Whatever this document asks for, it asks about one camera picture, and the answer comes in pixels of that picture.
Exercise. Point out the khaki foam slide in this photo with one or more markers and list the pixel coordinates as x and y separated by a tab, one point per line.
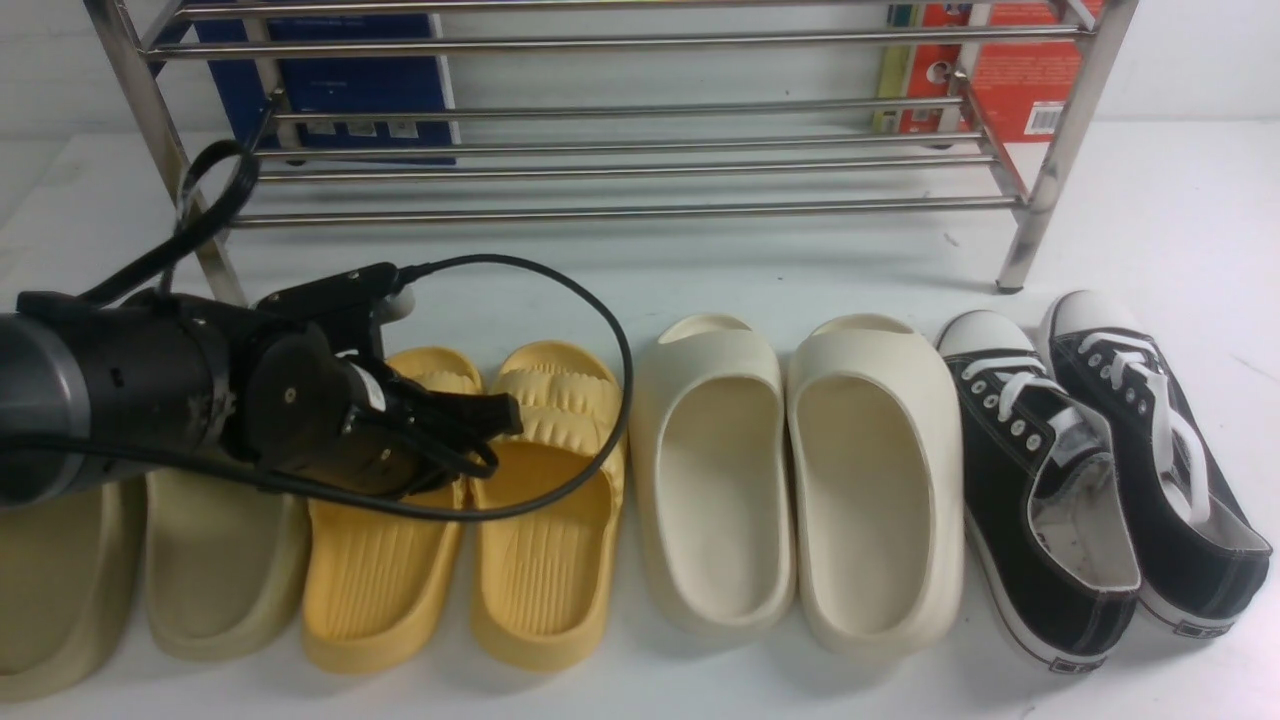
225	565
68	569

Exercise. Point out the cream foam slide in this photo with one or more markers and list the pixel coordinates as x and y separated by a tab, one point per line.
876	440
707	446

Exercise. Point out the stainless steel shoe rack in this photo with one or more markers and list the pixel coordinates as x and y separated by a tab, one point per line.
627	111

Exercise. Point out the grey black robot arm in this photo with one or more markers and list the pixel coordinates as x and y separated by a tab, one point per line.
97	394

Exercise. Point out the left khaki foam slide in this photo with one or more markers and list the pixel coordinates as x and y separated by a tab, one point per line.
68	569

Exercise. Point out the blue box behind rack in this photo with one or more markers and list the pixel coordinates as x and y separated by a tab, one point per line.
419	84

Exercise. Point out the left cream foam slide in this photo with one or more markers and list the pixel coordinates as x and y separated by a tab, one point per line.
707	446

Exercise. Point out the right cream foam slide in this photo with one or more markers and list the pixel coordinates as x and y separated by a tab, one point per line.
876	440

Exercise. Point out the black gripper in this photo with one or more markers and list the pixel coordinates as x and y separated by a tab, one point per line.
303	411

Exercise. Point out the right black canvas sneaker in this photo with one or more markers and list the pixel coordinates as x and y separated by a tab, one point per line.
1201	560

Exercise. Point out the yellow rubber slipper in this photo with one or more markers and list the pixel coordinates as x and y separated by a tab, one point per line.
543	579
376	587

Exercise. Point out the right khaki foam slide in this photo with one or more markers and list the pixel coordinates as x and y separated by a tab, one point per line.
225	565

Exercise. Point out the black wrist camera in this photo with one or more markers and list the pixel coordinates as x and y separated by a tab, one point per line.
350	308

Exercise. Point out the black canvas sneaker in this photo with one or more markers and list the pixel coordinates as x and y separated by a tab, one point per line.
1201	560
1043	511

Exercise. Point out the red box behind rack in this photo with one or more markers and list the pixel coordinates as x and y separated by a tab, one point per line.
1022	87

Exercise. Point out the left black canvas sneaker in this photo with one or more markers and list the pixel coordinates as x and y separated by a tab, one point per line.
1043	511

